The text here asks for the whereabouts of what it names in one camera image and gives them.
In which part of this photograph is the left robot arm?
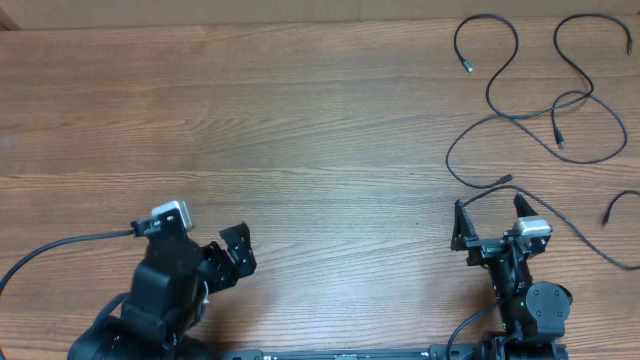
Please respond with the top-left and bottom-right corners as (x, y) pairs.
(68, 219), (257, 360)

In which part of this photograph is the black USB cable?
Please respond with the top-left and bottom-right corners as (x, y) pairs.
(458, 184), (640, 272)

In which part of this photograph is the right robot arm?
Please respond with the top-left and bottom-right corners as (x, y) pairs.
(444, 195), (573, 359)

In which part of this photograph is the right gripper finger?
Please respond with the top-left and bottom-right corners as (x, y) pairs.
(513, 193), (538, 218)
(451, 200), (479, 251)

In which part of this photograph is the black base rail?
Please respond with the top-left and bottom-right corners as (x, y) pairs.
(220, 344), (483, 360)

